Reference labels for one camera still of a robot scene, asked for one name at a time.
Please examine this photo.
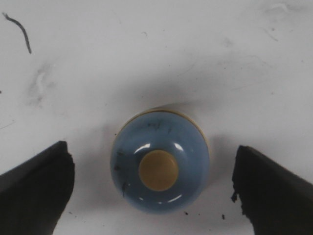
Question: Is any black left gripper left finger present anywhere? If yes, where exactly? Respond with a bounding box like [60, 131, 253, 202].
[0, 141, 75, 235]

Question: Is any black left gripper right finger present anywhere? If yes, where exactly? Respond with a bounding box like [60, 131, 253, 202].
[231, 145, 313, 235]

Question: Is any blue and cream call bell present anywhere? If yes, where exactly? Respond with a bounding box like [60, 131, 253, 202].
[110, 108, 210, 213]

